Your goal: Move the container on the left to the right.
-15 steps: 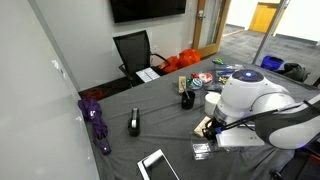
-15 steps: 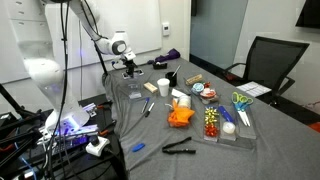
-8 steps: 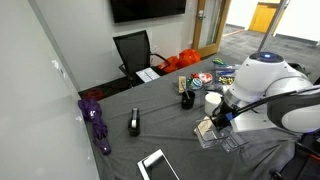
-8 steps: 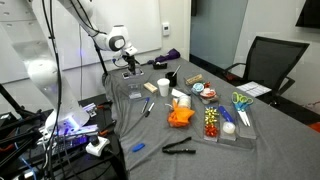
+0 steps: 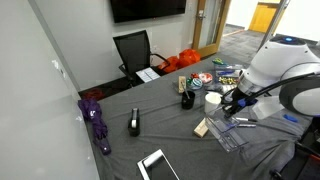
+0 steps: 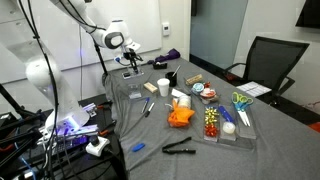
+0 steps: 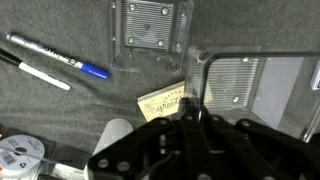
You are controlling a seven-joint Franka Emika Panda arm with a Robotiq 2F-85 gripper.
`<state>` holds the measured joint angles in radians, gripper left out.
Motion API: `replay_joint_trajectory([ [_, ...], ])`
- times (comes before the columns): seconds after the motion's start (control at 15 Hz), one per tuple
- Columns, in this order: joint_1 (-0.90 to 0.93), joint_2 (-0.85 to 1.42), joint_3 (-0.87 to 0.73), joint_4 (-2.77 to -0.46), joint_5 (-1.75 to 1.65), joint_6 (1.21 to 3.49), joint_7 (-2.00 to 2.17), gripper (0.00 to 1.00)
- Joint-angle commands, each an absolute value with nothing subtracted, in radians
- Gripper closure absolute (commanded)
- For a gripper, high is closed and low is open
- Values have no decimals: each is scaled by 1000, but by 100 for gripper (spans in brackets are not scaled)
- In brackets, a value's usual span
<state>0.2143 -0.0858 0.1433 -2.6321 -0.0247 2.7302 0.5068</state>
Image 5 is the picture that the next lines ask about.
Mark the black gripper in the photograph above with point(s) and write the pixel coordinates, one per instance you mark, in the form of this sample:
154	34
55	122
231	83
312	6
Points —
246	101

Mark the clear plastic container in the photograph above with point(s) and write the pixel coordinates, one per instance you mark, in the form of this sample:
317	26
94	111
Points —
235	141
218	125

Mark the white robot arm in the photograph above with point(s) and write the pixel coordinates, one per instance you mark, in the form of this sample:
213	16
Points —
283	66

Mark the black capped white marker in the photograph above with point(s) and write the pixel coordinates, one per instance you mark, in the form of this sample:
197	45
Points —
245	119

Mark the blue capped silver marker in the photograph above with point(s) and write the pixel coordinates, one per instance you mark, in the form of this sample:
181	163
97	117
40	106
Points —
243	126

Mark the white paper cup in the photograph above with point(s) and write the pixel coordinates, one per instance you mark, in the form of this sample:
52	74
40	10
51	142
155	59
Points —
211	101

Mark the gold gift bow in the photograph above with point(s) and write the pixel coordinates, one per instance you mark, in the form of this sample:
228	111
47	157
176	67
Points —
223	80
232	80

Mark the wooden greetings stamp block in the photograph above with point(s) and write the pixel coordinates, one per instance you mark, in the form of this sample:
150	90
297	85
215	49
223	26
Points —
200	129

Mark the blue ribbon bundle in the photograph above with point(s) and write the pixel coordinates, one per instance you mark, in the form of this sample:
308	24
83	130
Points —
226	72

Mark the red white round tin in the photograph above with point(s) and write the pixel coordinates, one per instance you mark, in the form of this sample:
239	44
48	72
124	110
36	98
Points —
205	77

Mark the clear organizer tray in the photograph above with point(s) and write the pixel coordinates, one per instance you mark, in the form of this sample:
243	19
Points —
230	68

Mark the black pen cup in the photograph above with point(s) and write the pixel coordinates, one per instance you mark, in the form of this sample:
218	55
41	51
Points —
188	102

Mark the silver pen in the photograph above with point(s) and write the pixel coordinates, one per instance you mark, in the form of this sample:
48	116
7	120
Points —
186	90

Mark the small red gift bow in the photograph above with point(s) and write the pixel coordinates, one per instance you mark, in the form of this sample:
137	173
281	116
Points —
194	76

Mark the plain wooden stamp block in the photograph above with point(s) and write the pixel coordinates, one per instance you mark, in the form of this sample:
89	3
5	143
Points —
182	84

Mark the small blue plastic piece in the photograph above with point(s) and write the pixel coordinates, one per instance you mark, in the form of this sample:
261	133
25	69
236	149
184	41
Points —
290	118

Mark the orange bag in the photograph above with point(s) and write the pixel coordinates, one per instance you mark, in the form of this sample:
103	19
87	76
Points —
186	57

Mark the gray tablecloth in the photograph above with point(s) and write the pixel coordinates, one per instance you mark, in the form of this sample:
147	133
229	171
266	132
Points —
160	116

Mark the wooden framed glass door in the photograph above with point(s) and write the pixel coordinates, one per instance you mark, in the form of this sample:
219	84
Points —
213	26

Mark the white paper sheet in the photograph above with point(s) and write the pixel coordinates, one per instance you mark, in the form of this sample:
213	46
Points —
148	74

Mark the white framed tablet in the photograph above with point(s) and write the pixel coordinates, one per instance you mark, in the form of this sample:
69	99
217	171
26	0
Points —
156	166

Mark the yellow wooden door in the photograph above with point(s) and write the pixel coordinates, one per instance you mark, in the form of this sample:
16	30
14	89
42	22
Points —
262	17

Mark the black mesh office chair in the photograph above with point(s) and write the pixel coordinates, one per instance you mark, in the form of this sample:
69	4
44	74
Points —
133	50

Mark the purple folded umbrella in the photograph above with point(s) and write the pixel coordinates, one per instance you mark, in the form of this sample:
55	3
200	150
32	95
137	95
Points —
96	123

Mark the gray metal frame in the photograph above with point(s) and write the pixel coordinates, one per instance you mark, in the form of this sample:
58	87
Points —
275	20

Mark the black wall television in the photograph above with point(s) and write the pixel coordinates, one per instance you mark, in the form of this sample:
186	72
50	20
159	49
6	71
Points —
146	9

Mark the white wall whiteboard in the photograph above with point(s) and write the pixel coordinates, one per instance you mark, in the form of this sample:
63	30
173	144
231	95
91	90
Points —
33	100

